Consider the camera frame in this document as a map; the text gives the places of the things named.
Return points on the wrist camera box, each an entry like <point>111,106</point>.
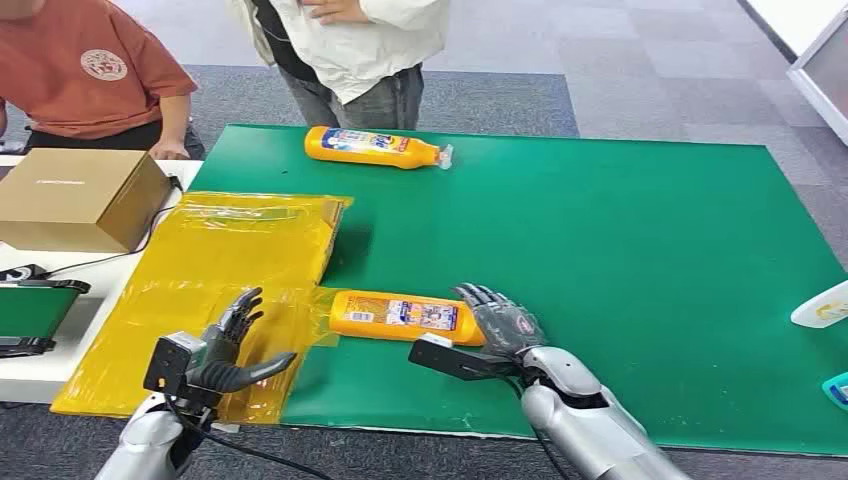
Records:
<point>450,359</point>
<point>169,361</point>

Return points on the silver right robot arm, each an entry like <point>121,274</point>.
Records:
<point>590,424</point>

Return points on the person's left forearm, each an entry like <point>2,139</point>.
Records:
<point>173,119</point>

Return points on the person's left hand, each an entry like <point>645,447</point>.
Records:
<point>169,150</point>
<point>334,9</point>

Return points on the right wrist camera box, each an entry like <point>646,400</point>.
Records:
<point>450,359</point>

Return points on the small black device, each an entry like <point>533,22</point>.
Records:
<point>20,272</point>

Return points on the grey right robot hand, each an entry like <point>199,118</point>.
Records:
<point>507,328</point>

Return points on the teal plastic object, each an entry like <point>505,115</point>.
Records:
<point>838,392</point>

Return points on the white plastic bottle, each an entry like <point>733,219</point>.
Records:
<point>825,308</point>

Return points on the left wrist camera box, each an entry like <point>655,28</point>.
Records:
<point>169,361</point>

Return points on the brown cardboard box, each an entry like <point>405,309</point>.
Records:
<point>73,195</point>

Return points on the green table mat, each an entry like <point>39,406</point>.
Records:
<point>563,265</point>

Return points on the white framed panel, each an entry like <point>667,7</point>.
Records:
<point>825,73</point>

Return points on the person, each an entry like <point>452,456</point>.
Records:
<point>73,73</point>
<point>358,60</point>

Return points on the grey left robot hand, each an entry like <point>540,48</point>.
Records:
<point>218,378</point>

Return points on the orange detergent bottle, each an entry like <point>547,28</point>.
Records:
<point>397,316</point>
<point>371,147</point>

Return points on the white side table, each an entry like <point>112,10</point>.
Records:
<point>86,331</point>

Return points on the yellow plastic wrapped box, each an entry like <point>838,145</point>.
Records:
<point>218,265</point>

